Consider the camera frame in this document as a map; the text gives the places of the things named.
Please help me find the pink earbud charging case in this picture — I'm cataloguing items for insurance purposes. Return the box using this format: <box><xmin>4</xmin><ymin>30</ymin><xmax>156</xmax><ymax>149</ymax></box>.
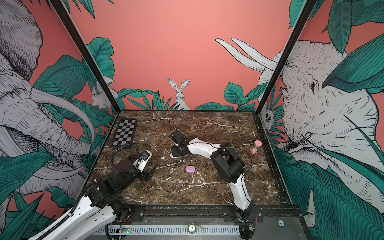
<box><xmin>185</xmin><ymin>166</ymin><xmax>196</xmax><ymax>174</ymax></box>

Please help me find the black left frame post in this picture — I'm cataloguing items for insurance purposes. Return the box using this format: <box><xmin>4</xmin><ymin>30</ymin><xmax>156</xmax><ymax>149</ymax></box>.
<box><xmin>50</xmin><ymin>0</ymin><xmax>121</xmax><ymax>115</ymax></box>

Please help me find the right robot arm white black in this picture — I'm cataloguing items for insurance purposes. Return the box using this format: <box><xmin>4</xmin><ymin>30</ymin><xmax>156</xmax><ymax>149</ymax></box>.
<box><xmin>171</xmin><ymin>130</ymin><xmax>254</xmax><ymax>222</ymax></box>

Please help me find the black right frame post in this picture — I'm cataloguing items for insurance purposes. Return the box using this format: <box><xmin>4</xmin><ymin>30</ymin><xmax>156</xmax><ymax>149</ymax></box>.
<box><xmin>256</xmin><ymin>0</ymin><xmax>317</xmax><ymax>115</ymax></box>

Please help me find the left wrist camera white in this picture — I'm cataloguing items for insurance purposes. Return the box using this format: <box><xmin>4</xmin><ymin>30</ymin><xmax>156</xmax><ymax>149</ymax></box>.
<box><xmin>134</xmin><ymin>150</ymin><xmax>153</xmax><ymax>172</ymax></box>

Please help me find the black frame post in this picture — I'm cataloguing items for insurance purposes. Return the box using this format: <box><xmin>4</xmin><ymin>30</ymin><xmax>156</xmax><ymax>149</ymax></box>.
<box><xmin>256</xmin><ymin>0</ymin><xmax>317</xmax><ymax>115</ymax></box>
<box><xmin>50</xmin><ymin>0</ymin><xmax>121</xmax><ymax>115</ymax></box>

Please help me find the black white checkerboard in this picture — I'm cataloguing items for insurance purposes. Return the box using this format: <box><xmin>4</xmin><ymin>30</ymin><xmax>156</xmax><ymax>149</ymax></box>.
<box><xmin>112</xmin><ymin>119</ymin><xmax>137</xmax><ymax>149</ymax></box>

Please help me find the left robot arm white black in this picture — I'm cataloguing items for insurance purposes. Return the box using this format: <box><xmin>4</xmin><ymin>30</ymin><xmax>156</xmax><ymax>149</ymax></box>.
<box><xmin>31</xmin><ymin>151</ymin><xmax>156</xmax><ymax>240</ymax></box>

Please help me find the white perforated cable duct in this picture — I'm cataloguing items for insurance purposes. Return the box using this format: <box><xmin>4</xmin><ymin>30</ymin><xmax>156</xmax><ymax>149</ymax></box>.
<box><xmin>108</xmin><ymin>225</ymin><xmax>240</xmax><ymax>236</ymax></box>

